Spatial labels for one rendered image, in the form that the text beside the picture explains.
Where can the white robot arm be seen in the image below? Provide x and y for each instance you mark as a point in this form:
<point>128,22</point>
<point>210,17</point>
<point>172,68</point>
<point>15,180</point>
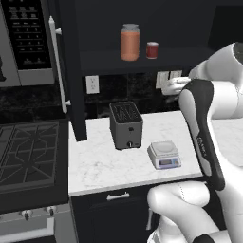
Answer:
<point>221,104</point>

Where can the silver microwave oven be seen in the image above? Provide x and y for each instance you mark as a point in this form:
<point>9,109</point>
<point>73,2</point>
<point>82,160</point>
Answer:
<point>27,41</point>

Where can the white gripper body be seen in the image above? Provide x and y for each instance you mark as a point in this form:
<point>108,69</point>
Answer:
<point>172,86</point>

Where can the small red jar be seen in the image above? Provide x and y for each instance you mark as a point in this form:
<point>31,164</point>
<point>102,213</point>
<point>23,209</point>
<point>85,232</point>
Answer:
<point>152,50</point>

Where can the silver stove knob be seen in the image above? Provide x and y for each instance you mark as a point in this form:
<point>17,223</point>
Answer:
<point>27,215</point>
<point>51,211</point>

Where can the grey toaster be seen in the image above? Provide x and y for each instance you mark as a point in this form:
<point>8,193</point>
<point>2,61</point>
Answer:
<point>126,129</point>

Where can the black gas hob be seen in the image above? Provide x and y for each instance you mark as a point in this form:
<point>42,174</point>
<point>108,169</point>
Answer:
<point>30,155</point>

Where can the white light switch plate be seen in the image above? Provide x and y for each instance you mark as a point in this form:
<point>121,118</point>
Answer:
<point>162,79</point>

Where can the white wall outlet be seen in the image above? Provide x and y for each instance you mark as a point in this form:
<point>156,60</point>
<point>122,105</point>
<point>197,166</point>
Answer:
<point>92,84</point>

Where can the dark drawer front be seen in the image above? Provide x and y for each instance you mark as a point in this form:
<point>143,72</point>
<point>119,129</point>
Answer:
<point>91,197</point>

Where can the dark base cabinet door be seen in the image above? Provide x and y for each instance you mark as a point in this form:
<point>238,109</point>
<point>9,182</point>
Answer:
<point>120,223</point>

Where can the dark wall cabinet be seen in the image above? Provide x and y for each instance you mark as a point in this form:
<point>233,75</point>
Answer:
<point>164,19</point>

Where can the orange honey bottle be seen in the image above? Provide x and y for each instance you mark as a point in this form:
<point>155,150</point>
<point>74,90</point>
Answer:
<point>130,44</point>

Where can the white digital scale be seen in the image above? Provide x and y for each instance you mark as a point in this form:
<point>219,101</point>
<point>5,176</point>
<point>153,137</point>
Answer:
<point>164,153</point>

